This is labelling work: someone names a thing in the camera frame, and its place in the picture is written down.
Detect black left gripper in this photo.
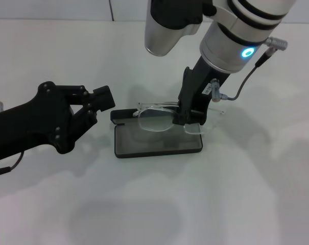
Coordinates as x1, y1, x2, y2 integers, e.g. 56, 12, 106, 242
0, 81, 116, 164

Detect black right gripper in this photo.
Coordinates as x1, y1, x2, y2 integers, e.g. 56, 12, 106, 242
173, 56, 232, 126

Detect clear frame glasses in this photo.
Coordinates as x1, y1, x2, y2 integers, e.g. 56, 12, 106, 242
132, 101, 225, 135

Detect black glasses case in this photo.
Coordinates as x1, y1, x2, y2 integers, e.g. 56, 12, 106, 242
110, 108, 204, 160

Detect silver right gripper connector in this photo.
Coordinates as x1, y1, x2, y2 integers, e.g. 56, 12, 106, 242
210, 78, 223, 103

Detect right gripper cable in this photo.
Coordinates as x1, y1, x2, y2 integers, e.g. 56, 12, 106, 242
219, 37, 289, 102

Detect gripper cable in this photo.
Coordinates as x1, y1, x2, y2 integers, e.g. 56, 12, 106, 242
0, 152, 25, 178
219, 37, 289, 102

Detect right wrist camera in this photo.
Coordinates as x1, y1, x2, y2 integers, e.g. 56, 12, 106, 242
144, 0, 218, 57

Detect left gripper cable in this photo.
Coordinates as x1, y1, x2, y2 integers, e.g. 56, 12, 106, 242
0, 152, 25, 178

